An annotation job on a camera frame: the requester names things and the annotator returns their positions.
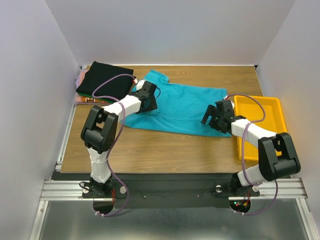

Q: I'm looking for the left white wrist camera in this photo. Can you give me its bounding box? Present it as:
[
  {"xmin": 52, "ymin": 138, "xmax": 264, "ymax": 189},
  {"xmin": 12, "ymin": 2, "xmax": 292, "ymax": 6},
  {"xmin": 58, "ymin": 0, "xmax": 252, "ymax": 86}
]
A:
[{"xmin": 135, "ymin": 79, "xmax": 146, "ymax": 91}]

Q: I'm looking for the lilac folded t shirt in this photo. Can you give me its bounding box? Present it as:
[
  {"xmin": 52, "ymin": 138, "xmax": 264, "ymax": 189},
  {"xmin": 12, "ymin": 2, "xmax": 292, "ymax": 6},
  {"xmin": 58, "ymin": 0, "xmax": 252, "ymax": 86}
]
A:
[{"xmin": 75, "ymin": 69, "xmax": 88, "ymax": 88}]

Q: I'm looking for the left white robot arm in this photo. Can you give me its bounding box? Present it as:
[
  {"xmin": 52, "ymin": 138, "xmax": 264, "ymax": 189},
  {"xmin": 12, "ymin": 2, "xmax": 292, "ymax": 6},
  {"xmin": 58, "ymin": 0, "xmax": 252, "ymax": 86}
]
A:
[{"xmin": 79, "ymin": 80, "xmax": 158, "ymax": 198}]

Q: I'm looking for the black folded t shirt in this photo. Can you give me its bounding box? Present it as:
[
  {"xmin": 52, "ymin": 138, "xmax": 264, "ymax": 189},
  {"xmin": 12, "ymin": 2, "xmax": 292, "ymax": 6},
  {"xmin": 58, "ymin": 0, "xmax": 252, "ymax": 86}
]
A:
[{"xmin": 76, "ymin": 61, "xmax": 134, "ymax": 100}]

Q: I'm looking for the left side aluminium rail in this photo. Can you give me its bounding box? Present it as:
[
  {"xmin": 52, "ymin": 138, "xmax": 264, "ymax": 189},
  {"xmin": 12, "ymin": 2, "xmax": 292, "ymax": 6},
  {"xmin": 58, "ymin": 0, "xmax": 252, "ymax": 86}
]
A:
[{"xmin": 54, "ymin": 104, "xmax": 76, "ymax": 172}]

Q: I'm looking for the aluminium extrusion rail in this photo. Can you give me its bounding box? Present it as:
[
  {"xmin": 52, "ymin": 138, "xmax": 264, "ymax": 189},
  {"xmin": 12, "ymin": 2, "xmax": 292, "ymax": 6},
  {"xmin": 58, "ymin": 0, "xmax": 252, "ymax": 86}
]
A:
[{"xmin": 40, "ymin": 178, "xmax": 308, "ymax": 201}]

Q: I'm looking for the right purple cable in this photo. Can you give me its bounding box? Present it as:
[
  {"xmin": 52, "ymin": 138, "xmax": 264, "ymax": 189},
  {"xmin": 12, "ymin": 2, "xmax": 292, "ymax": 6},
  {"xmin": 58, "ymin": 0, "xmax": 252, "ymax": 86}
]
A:
[{"xmin": 224, "ymin": 93, "xmax": 279, "ymax": 216}]

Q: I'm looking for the yellow plastic tray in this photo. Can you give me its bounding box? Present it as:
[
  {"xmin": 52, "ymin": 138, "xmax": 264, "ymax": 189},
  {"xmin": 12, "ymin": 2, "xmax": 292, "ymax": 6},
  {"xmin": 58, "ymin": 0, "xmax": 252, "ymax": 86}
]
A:
[{"xmin": 233, "ymin": 94, "xmax": 294, "ymax": 165}]

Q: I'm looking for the teal t shirt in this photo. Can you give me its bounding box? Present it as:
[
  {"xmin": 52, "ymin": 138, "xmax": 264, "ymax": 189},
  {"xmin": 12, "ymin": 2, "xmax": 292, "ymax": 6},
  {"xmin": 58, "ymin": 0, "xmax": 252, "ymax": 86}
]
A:
[{"xmin": 124, "ymin": 69, "xmax": 231, "ymax": 138}]

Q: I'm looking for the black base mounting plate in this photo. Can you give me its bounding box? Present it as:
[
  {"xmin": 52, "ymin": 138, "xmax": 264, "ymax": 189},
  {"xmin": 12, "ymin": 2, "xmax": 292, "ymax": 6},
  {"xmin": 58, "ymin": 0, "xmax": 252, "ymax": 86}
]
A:
[{"xmin": 49, "ymin": 172, "xmax": 293, "ymax": 210}]

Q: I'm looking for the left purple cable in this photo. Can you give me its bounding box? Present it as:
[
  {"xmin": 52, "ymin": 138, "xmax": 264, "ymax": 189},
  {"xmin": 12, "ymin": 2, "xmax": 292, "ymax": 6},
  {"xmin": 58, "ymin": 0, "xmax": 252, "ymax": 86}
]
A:
[{"xmin": 91, "ymin": 73, "xmax": 138, "ymax": 218}]

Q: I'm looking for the purple cable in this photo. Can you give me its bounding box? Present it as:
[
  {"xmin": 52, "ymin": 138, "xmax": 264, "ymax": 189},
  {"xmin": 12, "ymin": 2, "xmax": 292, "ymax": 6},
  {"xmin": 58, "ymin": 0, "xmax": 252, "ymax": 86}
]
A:
[
  {"xmin": 224, "ymin": 93, "xmax": 279, "ymax": 216},
  {"xmin": 91, "ymin": 73, "xmax": 138, "ymax": 218}
]

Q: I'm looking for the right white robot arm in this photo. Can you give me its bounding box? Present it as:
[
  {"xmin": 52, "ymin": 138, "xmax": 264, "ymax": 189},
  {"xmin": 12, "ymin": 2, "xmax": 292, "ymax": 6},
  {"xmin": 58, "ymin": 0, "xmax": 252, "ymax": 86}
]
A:
[{"xmin": 201, "ymin": 99, "xmax": 301, "ymax": 195}]

